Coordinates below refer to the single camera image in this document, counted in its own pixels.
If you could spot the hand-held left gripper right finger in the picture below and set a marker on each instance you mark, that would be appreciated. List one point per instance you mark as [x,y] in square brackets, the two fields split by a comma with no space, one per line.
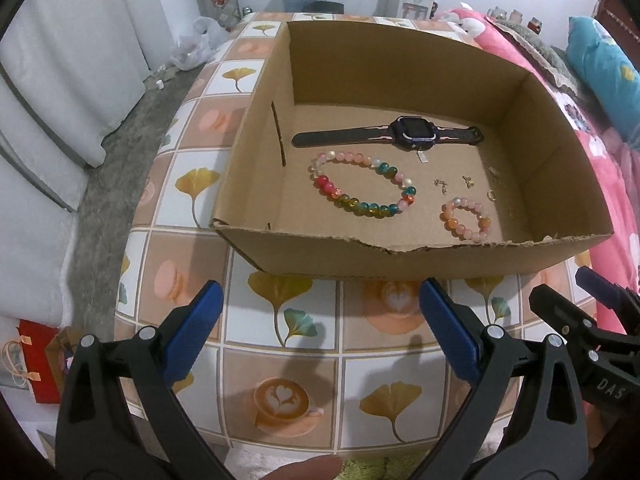
[450,330]

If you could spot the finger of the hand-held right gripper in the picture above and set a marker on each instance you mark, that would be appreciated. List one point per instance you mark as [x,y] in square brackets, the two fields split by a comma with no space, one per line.
[560,315]
[600,285]

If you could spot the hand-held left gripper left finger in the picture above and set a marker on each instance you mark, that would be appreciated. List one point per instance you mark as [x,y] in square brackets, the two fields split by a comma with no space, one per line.
[195,330]

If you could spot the brown cardboard box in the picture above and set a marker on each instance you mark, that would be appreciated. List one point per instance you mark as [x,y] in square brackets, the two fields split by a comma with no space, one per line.
[350,255]

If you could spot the gold flower charm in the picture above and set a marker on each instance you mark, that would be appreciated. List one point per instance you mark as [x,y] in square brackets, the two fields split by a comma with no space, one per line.
[441,183]

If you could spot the small gold charm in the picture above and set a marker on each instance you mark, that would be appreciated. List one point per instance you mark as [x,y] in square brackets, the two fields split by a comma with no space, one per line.
[467,180]

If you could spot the person's left hand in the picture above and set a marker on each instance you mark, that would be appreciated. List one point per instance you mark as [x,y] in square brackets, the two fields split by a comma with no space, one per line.
[310,470]

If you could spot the leaf and coffee print tablecloth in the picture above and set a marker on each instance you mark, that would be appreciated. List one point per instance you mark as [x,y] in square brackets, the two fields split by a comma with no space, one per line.
[290,365]

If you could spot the pink blanket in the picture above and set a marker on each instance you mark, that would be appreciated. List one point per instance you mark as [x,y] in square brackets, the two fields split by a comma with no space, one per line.
[615,170]

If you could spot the red gift bag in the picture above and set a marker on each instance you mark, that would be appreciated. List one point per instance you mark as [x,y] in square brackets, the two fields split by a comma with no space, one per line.
[42,360]

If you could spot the black pink smartwatch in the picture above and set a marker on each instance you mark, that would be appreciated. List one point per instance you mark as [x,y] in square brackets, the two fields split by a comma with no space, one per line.
[415,130]

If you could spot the teal pillow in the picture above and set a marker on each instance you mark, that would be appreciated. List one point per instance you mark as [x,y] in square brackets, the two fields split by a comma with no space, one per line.
[605,60]

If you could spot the grey lace pillow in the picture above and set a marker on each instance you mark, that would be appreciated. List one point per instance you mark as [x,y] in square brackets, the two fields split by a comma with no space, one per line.
[545,55]

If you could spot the white foam mattress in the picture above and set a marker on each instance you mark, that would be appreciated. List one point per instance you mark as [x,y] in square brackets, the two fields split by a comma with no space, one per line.
[50,85]

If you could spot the white plastic bag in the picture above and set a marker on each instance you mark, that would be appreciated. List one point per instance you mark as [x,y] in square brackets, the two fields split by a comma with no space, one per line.
[197,45]

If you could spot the white water dispenser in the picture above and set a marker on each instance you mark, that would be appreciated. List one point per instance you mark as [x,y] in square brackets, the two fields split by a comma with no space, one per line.
[412,7]

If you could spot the black flat object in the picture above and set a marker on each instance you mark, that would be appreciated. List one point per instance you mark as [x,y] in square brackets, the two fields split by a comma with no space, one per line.
[325,8]

